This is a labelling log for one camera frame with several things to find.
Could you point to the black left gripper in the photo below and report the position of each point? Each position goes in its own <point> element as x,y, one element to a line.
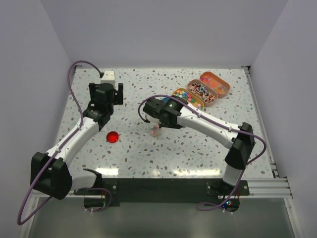
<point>118,97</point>

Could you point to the red jar lid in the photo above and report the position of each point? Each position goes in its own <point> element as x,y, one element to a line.
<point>112,137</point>

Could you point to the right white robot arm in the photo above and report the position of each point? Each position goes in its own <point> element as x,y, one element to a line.
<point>238,139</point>

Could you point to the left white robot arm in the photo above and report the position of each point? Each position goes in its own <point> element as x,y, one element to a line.
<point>50,170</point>

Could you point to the blue oval candy tray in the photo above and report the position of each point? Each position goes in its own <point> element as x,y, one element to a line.
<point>165,99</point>

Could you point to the clear glass jar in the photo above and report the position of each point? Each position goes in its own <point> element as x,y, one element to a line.
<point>154,130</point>

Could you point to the yellow oval candy tray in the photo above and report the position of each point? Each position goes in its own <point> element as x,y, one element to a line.
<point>189,97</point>

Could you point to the pink oval lollipop tray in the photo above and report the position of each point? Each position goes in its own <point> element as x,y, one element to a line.
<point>203,92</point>

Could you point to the orange oval candy tray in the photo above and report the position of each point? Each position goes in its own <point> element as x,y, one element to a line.
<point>214,82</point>

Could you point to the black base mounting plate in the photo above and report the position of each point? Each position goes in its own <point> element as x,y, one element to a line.
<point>156,190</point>

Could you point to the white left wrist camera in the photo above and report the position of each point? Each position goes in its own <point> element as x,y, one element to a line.
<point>108,76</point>

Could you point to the aluminium frame rail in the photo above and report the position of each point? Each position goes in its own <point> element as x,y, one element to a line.
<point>259,209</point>

